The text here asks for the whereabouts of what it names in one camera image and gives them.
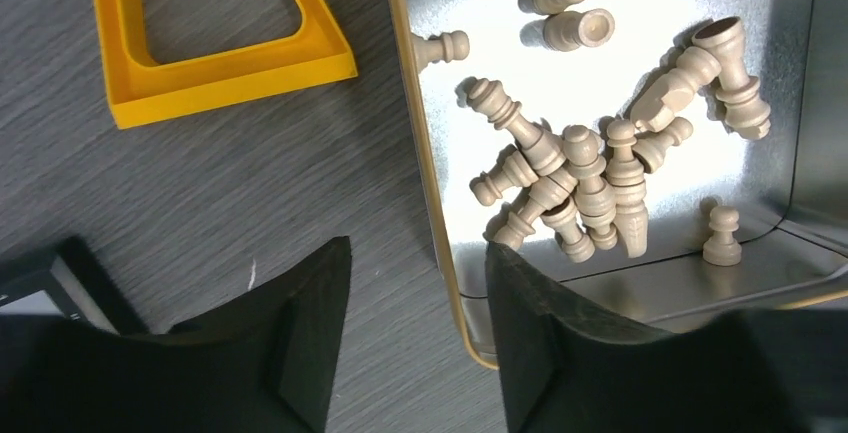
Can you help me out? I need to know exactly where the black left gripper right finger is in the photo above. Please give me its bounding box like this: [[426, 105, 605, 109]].
[[485, 243, 847, 432]]

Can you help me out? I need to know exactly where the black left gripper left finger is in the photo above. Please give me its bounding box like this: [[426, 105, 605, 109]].
[[1, 237, 352, 432]]

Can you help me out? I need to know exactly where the black white chess board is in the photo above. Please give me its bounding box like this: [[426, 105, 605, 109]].
[[1, 236, 149, 335]]

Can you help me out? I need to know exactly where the gold tin box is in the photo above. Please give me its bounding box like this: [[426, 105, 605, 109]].
[[390, 0, 847, 368]]

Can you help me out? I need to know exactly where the orange triangular plastic frame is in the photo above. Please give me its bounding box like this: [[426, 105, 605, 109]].
[[92, 0, 359, 130]]

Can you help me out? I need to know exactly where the light wooden pawn piece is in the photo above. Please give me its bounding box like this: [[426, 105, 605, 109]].
[[412, 30, 470, 73]]

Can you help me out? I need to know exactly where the light wooden knight piece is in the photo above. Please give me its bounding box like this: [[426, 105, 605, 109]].
[[605, 119, 649, 258]]

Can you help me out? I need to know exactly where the light wooden rook piece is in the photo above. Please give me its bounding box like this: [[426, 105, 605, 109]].
[[692, 16, 771, 141]]

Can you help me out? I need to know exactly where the light wooden pawn standing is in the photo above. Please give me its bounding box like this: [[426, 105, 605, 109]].
[[702, 206, 742, 267]]

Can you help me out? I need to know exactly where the light wooden king piece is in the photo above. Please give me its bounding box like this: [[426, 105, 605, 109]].
[[467, 78, 566, 176]]

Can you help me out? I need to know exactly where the light wooden bishop piece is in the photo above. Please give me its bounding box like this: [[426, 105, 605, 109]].
[[630, 46, 722, 132]]

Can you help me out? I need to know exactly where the light wooden rook lying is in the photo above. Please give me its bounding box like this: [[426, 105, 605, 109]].
[[543, 8, 615, 52]]

